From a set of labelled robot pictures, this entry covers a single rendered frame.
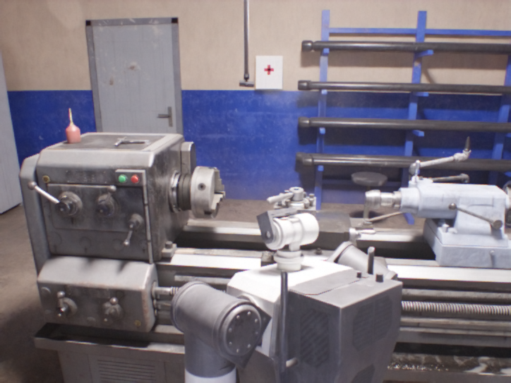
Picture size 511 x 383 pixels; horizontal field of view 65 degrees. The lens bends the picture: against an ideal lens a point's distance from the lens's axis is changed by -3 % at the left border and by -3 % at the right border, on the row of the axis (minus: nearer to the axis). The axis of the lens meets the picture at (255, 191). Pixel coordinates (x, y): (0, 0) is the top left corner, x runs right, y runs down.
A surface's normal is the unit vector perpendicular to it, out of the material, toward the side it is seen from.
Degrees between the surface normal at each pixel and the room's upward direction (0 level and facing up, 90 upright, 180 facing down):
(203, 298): 20
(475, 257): 90
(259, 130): 90
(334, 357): 81
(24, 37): 90
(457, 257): 90
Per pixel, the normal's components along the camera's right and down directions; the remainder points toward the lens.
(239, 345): 0.67, 0.07
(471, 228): -0.11, -0.11
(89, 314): -0.12, 0.31
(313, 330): -0.75, 0.05
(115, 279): -0.07, -0.64
